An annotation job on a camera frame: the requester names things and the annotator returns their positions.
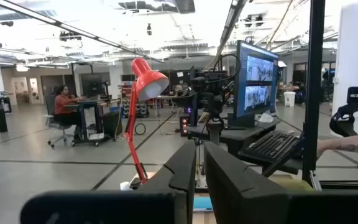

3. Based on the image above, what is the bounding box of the operator computer monitor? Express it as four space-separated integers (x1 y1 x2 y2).
227 39 280 128

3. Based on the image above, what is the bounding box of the person's forearm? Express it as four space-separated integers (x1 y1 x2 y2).
316 133 358 159

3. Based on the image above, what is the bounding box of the black computer tower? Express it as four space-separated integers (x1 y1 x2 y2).
179 114 190 137

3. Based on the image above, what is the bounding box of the person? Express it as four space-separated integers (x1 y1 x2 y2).
53 85 83 141

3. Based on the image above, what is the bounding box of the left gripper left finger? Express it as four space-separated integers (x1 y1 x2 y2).
20 139 197 224

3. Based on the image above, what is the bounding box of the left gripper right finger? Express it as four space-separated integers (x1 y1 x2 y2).
204 142 358 224

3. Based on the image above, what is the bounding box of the black background monitor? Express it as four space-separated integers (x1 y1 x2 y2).
80 73 107 98

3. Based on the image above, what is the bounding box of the shelf with storage bins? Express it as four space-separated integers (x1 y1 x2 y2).
121 81 150 119

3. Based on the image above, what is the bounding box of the black workstation cart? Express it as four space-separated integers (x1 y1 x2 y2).
63 98 122 147

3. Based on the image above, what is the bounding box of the white paper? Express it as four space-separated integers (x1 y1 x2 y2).
257 111 275 124

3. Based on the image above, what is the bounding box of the black aluminium frame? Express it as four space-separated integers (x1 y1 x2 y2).
0 0 326 187

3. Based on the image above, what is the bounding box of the grey office chair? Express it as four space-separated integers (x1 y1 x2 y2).
44 95 76 149

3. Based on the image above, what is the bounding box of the black waste bin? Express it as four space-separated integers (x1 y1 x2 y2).
0 96 12 133

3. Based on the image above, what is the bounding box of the white trash can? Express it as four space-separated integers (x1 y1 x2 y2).
283 91 296 108

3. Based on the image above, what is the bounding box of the black operator desk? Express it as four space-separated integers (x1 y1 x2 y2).
186 118 306 177

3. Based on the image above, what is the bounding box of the red desk lamp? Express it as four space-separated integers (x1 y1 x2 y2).
124 58 170 187

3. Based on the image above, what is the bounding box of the black keyboard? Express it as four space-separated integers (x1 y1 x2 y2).
239 130 300 165

